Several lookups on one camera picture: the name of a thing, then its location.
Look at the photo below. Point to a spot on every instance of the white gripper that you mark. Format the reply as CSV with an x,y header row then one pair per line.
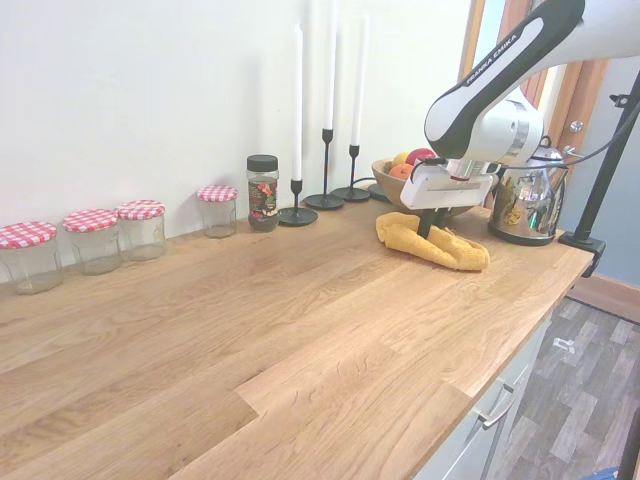
x,y
450,192

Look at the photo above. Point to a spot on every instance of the yellow terry towel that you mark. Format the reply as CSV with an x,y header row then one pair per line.
x,y
450,250

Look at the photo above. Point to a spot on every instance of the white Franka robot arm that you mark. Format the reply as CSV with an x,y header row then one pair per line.
x,y
480,75

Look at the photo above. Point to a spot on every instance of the wooden fruit bowl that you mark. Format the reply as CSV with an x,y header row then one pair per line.
x,y
387,187

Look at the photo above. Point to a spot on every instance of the orange fruit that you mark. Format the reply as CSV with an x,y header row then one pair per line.
x,y
400,172

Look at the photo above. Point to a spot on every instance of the red apple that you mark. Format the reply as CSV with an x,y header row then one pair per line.
x,y
420,156

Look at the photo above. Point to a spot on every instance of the yellow apple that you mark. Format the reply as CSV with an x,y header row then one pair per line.
x,y
401,159

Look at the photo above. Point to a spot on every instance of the medium black candle holder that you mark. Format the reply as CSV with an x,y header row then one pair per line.
x,y
351,193

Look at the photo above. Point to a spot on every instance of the chrome electric kettle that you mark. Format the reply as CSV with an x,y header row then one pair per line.
x,y
530,205

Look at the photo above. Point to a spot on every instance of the tall black candle holder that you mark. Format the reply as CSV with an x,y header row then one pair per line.
x,y
325,201

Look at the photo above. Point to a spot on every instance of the short black candle holder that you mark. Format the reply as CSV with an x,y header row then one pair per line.
x,y
298,215

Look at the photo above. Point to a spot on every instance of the white taper candle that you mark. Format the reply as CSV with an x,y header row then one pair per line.
x,y
298,100
329,65
358,80

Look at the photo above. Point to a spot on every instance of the black Ulanzi clamp stand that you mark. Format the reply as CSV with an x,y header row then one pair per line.
x,y
597,190

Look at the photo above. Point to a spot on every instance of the white kitchen cabinet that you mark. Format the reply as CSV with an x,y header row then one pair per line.
x,y
535,350

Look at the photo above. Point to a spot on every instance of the silver door knob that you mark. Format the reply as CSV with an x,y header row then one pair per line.
x,y
578,126

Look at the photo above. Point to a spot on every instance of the spice jar black lid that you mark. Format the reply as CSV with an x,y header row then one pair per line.
x,y
263,200

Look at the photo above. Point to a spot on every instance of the small white plastic piece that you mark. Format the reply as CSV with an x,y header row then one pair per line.
x,y
564,345

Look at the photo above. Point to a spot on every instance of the wooden door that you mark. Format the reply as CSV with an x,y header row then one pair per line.
x,y
590,100

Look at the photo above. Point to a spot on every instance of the glass jar red checked lid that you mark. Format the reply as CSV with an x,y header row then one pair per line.
x,y
31,265
218,215
92,247
142,235

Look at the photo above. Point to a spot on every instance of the white cabinet drawer front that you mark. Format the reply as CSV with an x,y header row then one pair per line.
x,y
480,450

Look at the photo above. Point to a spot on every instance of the blue object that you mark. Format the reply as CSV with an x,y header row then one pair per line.
x,y
605,473

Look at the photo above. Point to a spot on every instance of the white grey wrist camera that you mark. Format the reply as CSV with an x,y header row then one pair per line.
x,y
426,167

